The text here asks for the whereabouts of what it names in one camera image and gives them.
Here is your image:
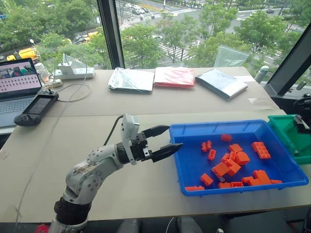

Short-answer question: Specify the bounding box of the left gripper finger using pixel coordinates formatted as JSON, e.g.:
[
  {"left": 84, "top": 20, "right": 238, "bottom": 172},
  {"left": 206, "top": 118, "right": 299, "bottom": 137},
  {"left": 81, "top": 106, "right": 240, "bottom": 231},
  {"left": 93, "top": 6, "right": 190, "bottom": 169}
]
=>
[
  {"left": 151, "top": 143, "right": 184, "bottom": 163},
  {"left": 142, "top": 125, "right": 170, "bottom": 139}
]

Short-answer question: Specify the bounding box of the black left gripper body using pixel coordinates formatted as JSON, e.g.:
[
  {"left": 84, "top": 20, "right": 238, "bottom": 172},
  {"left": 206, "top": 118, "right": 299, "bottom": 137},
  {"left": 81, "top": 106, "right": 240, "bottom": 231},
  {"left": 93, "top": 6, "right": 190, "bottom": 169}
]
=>
[{"left": 130, "top": 132, "right": 153, "bottom": 163}]

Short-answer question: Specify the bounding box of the blue plastic bin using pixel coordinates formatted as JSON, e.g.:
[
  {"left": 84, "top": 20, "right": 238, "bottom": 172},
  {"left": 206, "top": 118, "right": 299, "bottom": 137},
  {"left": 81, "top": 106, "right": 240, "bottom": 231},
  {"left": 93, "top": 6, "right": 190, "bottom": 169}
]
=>
[{"left": 169, "top": 118, "right": 310, "bottom": 197}]

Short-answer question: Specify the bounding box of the green plastic bin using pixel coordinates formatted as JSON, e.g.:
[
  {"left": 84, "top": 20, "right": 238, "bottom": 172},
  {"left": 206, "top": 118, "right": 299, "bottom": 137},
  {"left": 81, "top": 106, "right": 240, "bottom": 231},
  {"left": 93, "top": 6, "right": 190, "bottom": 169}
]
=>
[{"left": 267, "top": 114, "right": 311, "bottom": 165}]

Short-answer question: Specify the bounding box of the red plastic bag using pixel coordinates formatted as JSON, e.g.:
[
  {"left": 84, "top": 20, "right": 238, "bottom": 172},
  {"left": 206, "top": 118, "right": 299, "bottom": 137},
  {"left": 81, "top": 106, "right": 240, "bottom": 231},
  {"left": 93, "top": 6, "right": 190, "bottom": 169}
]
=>
[{"left": 154, "top": 67, "right": 195, "bottom": 88}]

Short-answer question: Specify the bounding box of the large orange brick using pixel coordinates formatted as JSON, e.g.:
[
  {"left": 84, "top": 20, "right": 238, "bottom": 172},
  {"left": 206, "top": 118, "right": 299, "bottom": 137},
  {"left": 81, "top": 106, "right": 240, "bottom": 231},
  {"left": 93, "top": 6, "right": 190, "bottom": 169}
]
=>
[
  {"left": 211, "top": 162, "right": 230, "bottom": 177},
  {"left": 252, "top": 170, "right": 271, "bottom": 184}
]

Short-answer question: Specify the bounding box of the orange rounded brick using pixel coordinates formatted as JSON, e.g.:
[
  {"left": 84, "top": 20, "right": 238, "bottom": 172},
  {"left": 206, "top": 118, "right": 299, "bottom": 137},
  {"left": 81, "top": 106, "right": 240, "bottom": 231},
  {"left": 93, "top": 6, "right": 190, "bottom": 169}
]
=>
[{"left": 235, "top": 151, "right": 251, "bottom": 166}]

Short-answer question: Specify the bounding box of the blue silver foil bag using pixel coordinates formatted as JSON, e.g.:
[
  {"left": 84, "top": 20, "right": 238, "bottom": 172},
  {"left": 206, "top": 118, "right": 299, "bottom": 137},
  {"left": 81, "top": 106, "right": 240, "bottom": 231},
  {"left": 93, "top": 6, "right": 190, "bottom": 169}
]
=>
[{"left": 195, "top": 68, "right": 248, "bottom": 101}]

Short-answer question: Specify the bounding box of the white power strip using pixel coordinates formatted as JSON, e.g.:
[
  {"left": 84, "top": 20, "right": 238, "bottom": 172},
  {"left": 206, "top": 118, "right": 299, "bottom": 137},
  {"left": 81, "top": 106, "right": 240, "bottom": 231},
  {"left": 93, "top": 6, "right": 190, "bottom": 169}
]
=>
[{"left": 53, "top": 67, "right": 95, "bottom": 80}]

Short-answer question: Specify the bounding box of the long orange studded brick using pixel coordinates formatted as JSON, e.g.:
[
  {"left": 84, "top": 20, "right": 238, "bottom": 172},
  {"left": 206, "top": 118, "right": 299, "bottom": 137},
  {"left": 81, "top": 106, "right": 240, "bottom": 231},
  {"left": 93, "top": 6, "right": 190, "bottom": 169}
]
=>
[{"left": 251, "top": 141, "right": 272, "bottom": 160}]

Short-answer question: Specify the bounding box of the clear triangular plastic piece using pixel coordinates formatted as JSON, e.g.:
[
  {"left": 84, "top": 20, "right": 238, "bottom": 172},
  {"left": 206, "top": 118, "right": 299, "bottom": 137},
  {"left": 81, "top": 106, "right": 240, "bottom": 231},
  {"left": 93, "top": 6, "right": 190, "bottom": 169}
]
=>
[{"left": 62, "top": 53, "right": 88, "bottom": 69}]

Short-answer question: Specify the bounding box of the black window pillar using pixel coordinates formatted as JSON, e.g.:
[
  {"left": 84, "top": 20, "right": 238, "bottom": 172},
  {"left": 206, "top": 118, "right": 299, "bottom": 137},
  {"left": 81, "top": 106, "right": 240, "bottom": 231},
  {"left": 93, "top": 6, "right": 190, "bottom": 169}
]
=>
[{"left": 96, "top": 0, "right": 126, "bottom": 70}]

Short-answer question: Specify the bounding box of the white mouse-shaped object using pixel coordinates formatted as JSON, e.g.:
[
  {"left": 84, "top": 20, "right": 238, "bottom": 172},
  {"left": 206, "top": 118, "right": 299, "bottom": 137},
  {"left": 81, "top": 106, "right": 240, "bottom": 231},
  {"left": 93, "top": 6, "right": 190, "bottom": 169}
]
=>
[{"left": 45, "top": 79, "right": 63, "bottom": 88}]

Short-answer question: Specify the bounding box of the white charger plug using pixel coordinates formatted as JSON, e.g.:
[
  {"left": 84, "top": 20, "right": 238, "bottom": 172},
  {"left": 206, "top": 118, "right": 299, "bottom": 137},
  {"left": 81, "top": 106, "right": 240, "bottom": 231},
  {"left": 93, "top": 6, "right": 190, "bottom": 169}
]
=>
[{"left": 58, "top": 62, "right": 73, "bottom": 76}]

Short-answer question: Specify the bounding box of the black handheld controller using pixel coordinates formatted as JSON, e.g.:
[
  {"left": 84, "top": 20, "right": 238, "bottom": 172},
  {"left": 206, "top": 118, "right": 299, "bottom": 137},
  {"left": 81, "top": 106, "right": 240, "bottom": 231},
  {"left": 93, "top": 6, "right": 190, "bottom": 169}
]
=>
[{"left": 14, "top": 89, "right": 60, "bottom": 127}]

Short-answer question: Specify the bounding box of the grey bottle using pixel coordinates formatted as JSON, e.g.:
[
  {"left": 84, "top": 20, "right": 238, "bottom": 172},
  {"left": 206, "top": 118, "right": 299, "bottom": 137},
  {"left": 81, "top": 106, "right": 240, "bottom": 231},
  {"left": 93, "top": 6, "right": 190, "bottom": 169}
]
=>
[{"left": 254, "top": 65, "right": 270, "bottom": 83}]

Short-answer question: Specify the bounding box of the clear plastic cup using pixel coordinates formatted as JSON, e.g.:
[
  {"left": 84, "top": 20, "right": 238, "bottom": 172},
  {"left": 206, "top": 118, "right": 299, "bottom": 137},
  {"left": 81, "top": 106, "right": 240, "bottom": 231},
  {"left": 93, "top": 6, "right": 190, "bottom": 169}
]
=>
[{"left": 34, "top": 62, "right": 52, "bottom": 82}]

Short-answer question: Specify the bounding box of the grey laptop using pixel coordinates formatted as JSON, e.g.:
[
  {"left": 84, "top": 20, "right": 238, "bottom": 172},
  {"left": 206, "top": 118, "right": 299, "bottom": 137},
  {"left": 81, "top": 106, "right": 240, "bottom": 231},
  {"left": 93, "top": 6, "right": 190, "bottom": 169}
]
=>
[{"left": 0, "top": 58, "right": 43, "bottom": 128}]

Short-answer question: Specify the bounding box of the black grey machine part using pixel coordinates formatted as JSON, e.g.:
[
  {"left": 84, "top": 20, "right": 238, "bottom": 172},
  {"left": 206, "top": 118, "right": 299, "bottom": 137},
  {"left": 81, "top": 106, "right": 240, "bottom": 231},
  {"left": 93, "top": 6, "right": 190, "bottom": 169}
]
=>
[{"left": 293, "top": 96, "right": 311, "bottom": 134}]

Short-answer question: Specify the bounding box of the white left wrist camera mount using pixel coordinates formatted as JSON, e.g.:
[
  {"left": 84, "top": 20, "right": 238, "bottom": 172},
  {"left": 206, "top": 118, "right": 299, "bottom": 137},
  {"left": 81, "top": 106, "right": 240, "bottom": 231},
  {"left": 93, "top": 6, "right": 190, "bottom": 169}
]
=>
[{"left": 121, "top": 113, "right": 140, "bottom": 166}]

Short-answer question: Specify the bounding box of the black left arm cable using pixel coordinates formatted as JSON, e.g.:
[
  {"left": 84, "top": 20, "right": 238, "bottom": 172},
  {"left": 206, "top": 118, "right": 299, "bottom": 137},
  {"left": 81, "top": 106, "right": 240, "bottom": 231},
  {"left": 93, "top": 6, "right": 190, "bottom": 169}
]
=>
[{"left": 103, "top": 116, "right": 123, "bottom": 147}]

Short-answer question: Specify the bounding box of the white cable under table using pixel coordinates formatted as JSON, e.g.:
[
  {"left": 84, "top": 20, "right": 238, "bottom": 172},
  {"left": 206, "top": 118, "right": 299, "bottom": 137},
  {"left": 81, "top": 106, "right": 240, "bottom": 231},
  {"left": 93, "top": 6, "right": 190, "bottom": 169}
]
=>
[{"left": 167, "top": 216, "right": 176, "bottom": 233}]

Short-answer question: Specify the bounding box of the white charging cable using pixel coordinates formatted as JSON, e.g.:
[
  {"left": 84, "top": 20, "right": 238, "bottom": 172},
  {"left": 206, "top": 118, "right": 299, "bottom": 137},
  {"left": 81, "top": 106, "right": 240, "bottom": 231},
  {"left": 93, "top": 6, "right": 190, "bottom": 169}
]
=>
[{"left": 57, "top": 50, "right": 92, "bottom": 102}]

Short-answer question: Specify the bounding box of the thin white cable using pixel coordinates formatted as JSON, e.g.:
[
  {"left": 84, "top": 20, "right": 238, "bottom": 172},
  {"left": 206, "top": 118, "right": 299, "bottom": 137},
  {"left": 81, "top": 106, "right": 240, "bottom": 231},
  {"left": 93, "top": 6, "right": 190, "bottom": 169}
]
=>
[{"left": 13, "top": 92, "right": 73, "bottom": 233}]

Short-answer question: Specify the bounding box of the slanted black window frame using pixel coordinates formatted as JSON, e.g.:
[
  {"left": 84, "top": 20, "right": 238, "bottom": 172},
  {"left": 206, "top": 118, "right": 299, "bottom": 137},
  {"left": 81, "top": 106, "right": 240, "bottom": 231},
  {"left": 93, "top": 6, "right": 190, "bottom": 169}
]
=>
[{"left": 266, "top": 31, "right": 311, "bottom": 96}]

